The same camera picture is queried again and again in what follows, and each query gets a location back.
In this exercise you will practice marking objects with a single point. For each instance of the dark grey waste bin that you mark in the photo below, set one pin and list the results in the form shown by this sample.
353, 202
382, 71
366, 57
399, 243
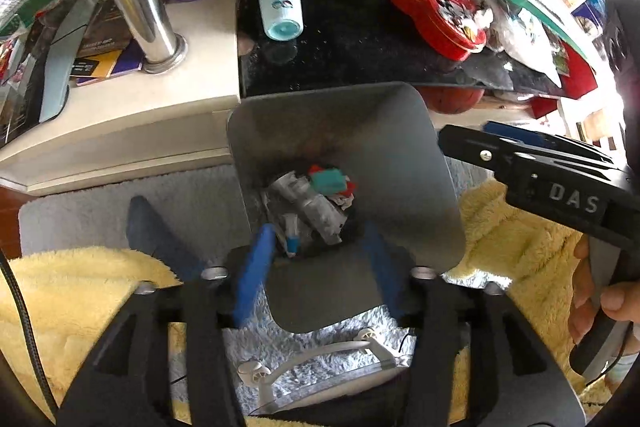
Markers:
350, 132

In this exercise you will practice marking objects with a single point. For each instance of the teal wrapper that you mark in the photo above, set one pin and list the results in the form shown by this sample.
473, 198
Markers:
327, 181

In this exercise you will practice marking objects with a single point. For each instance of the blue patterned tin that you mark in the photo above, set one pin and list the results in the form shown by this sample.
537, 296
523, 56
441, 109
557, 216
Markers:
590, 9

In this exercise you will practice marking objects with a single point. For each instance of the purple yellow book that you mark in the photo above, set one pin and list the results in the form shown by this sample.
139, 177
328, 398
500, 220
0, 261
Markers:
110, 64

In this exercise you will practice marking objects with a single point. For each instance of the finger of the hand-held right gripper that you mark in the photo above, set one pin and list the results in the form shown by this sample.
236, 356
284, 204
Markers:
470, 144
520, 136

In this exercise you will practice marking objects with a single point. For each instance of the steel table leg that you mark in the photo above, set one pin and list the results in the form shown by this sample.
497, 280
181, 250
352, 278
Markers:
150, 17

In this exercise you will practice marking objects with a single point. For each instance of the red cartoon tin box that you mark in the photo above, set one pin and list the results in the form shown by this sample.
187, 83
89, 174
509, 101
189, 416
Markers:
440, 17

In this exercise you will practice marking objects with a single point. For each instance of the orange basketball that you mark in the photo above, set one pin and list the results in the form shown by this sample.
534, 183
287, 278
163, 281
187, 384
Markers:
455, 99

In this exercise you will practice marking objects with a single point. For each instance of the blue white syringe tube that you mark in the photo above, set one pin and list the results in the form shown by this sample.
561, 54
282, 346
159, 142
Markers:
292, 234

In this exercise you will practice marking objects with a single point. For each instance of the person's right hand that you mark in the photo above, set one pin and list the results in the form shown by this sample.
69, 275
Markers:
622, 302

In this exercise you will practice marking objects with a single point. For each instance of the white paper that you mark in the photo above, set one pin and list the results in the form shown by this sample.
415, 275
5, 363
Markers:
345, 202

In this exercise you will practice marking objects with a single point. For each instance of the dark glossy magazine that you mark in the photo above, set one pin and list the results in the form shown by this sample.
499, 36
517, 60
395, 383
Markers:
30, 77

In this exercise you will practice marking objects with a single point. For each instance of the red patterned snack wrapper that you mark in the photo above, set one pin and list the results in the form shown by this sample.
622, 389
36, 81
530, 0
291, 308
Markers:
350, 190

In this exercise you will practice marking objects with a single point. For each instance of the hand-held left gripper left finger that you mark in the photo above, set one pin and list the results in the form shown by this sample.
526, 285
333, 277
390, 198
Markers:
255, 272

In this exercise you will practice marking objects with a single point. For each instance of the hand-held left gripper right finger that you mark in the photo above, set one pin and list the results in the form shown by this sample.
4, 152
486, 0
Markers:
385, 272

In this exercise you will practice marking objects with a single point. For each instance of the printed plastic bag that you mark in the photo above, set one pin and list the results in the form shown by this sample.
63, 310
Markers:
535, 42

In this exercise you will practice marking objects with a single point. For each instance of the grey fluffy rug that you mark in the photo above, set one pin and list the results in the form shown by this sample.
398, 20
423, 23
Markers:
100, 212

